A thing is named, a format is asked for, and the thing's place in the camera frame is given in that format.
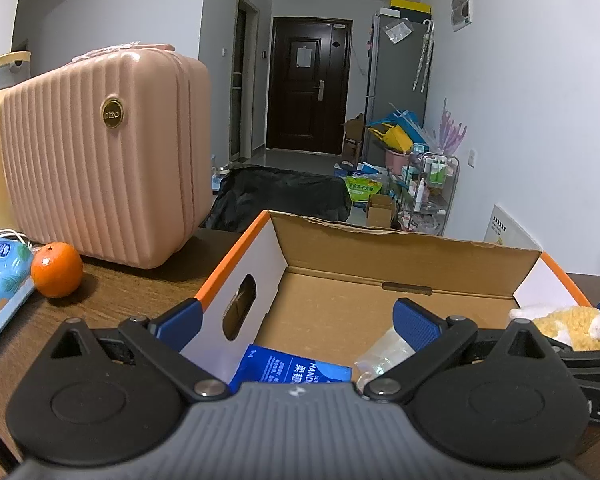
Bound clear plastic bag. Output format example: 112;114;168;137
354;327;417;392

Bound small brown carton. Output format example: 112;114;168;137
366;194;396;231

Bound grey refrigerator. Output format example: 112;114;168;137
362;12;433;161

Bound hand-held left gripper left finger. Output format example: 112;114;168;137
39;297;232;404

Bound purple plastic hangers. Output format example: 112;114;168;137
437;97;467;153

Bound orange fruit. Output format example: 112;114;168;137
31;242;84;299

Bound white charger cable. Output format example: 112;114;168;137
0;229;43;251

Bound side room door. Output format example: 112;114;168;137
230;0;261;163

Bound blue tissue packet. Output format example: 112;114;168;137
228;344;353;395

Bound orange cardboard box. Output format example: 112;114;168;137
180;210;598;396

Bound metal storage trolley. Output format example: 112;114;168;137
400;145;461;236

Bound blue yellow bag pile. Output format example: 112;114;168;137
367;102;428;153

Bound white wall electrical panel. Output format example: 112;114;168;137
451;0;473;32

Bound yellow plush toy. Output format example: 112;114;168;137
509;305;600;352

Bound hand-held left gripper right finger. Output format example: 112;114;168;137
362;297;562;404

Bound white folded umbrella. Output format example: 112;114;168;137
414;19;436;93

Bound pink ribbed suitcase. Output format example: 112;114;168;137
0;44;215;270

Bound dark brown entrance door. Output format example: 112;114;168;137
266;16;353;156

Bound black cloth bundle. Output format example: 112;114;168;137
200;166;353;233

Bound clear plastic pouch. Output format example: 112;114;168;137
384;20;413;43

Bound green printed bag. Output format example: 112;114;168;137
345;175;383;211

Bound open brown carton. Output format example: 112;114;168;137
342;112;366;163

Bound pink bucket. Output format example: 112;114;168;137
384;147;411;173

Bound white wall heater panel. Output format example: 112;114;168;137
482;204;543;252

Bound blue soft tissue pack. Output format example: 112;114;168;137
0;238;37;358

